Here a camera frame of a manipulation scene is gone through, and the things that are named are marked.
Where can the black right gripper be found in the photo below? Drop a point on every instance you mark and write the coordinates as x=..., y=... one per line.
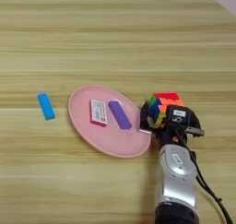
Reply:
x=167, y=135

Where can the multicoloured puzzle cube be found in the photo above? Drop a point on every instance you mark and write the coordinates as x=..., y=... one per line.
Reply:
x=162, y=108

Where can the pink round plate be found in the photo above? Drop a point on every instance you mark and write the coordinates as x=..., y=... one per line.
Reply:
x=107, y=132

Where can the blue rectangular block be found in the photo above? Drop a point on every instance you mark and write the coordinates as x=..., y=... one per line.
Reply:
x=46, y=106

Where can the purple rectangular block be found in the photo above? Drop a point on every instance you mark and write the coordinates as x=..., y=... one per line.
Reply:
x=120, y=115

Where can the white red eraser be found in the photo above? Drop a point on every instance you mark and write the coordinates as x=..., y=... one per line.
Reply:
x=98, y=112

